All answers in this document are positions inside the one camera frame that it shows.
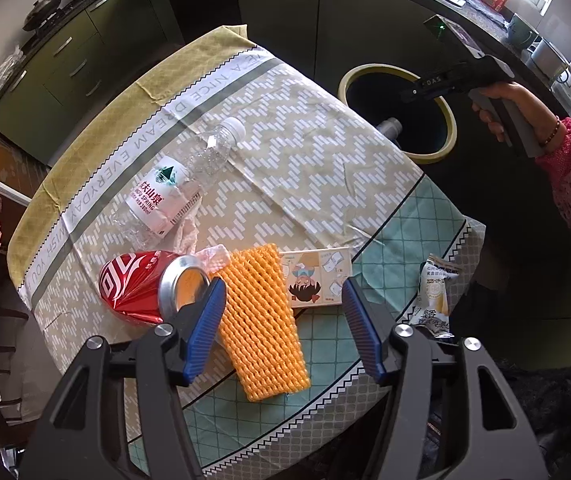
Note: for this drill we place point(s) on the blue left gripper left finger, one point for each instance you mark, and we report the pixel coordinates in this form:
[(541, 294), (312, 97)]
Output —
[(208, 312)]

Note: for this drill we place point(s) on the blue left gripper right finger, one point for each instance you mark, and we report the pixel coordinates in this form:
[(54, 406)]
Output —
[(370, 344)]

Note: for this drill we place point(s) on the orange foam fruit net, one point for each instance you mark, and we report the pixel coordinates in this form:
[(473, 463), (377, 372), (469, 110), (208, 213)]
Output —
[(258, 326)]

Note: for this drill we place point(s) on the cartoon printed small box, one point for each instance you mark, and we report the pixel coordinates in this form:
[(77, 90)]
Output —
[(315, 277)]

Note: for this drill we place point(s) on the crushed red cola can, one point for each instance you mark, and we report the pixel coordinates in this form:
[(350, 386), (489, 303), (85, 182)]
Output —
[(150, 287)]

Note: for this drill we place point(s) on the white snack wrapper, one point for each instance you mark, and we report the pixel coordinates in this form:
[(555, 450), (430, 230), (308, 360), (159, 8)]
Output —
[(433, 309)]

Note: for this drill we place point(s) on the clear plastic water bottle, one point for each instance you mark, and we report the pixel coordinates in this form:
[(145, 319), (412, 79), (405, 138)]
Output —
[(174, 186)]

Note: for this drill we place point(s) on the yellow rimmed blue trash bin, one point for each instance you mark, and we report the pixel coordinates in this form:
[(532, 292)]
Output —
[(386, 97)]

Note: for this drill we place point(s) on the green kitchen cabinets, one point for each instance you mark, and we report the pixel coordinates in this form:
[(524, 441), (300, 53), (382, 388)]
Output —
[(100, 46)]

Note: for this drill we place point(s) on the green mug on counter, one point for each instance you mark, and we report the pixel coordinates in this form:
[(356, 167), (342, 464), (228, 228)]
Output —
[(520, 34)]

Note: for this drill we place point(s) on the black wok on stove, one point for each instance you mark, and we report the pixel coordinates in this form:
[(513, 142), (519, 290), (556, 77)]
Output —
[(41, 10)]

